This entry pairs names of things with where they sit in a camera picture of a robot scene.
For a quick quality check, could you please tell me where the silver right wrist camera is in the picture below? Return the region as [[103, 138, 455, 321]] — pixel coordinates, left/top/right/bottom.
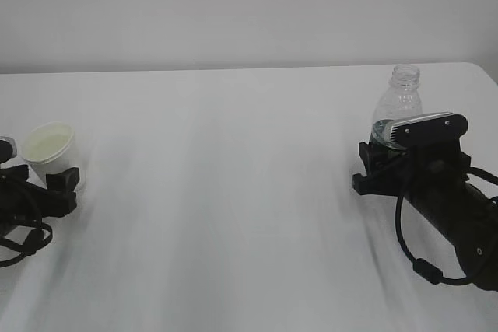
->
[[381, 112, 468, 149]]

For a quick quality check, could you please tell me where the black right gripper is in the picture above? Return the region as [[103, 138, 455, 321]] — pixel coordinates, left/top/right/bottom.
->
[[352, 142, 473, 204]]

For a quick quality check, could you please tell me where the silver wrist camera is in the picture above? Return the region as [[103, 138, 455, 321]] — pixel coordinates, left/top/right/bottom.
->
[[0, 136, 17, 164], [381, 112, 468, 149]]

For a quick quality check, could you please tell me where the white paper cup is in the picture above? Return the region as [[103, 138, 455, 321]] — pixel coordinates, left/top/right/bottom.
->
[[20, 122, 86, 191]]

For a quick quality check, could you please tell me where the clear plastic water bottle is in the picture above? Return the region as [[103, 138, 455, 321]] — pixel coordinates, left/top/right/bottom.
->
[[370, 65, 423, 149]]

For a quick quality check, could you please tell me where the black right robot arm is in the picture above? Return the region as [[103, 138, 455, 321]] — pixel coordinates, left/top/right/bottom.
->
[[352, 140, 497, 291]]

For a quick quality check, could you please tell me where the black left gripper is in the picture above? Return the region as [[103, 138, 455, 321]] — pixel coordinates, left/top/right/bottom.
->
[[1, 165, 80, 225]]

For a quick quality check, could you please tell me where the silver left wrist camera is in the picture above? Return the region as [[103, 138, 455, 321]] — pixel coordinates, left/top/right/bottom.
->
[[0, 136, 17, 164]]

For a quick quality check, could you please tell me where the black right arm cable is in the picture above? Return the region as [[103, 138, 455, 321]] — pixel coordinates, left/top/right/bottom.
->
[[395, 166, 498, 285]]

